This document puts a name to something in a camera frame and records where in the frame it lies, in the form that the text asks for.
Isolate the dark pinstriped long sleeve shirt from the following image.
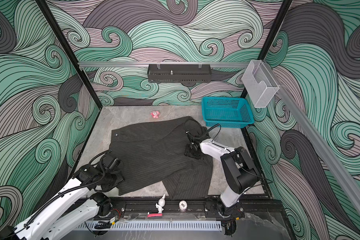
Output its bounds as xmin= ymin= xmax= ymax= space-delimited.
xmin=109 ymin=116 xmax=214 ymax=200

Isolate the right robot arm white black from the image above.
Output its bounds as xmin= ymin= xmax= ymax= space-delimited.
xmin=185 ymin=131 xmax=260 ymax=210

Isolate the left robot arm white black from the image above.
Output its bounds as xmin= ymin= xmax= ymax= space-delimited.
xmin=0 ymin=151 xmax=124 ymax=240

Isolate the teal plastic basket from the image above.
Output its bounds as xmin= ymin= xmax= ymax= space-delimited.
xmin=202 ymin=97 xmax=255 ymax=129

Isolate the pink toy figure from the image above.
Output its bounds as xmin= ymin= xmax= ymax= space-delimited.
xmin=150 ymin=111 xmax=161 ymax=119

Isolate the small white patterned jar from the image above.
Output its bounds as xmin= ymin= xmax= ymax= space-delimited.
xmin=179 ymin=200 xmax=188 ymax=213

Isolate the white rabbit figurine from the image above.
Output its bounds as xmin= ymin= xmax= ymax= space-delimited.
xmin=156 ymin=194 xmax=166 ymax=214

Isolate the pink flat base piece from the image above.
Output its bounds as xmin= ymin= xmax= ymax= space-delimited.
xmin=147 ymin=213 xmax=163 ymax=219

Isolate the white slotted cable duct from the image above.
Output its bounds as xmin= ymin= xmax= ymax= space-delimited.
xmin=74 ymin=220 xmax=223 ymax=232

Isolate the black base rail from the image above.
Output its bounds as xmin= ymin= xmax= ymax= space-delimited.
xmin=77 ymin=196 xmax=286 ymax=220

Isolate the black perforated wall tray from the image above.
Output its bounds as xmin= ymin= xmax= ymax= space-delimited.
xmin=147 ymin=64 xmax=212 ymax=85

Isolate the clear acrylic wall holder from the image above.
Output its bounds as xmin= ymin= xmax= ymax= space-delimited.
xmin=242 ymin=60 xmax=280 ymax=108

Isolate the aluminium back rail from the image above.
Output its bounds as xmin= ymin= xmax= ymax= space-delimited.
xmin=78 ymin=61 xmax=249 ymax=69

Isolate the aluminium rail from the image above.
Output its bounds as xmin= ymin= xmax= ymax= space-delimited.
xmin=78 ymin=61 xmax=249 ymax=69
xmin=263 ymin=62 xmax=360 ymax=216

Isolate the aluminium right rail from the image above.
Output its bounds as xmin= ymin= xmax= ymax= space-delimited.
xmin=263 ymin=62 xmax=360 ymax=216

